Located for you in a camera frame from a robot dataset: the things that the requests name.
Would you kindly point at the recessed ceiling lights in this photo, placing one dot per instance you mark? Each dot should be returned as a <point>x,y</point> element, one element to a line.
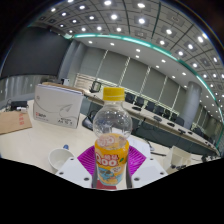
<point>114,16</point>

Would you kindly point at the white copy paper box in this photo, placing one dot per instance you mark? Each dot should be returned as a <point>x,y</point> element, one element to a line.
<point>56,106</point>

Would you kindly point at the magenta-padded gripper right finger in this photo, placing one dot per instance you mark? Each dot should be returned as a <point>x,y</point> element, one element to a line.
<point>148,170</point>

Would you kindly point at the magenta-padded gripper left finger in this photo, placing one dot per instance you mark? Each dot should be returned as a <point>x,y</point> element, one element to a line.
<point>73,171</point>

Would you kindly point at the brown paper envelope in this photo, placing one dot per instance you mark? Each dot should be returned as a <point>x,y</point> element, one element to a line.
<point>13,122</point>

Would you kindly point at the row of black office chairs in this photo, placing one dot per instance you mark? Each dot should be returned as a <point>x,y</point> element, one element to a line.
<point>159,110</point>

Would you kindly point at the white patterned mug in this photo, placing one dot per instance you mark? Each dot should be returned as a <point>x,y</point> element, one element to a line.
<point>60,158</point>

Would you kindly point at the black monitor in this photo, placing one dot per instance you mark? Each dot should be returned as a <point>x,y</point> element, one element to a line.
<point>95,86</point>

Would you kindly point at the yellow-capped orange drink bottle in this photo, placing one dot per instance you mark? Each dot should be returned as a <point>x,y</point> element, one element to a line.
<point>111,160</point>

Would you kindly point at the black electronic device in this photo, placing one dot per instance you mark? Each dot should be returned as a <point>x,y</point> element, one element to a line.
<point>19,105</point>

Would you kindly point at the long curved conference desk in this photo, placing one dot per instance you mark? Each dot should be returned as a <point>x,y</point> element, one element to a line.
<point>146,116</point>

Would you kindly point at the open beige box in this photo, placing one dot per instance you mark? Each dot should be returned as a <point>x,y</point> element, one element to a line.
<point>178,158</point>

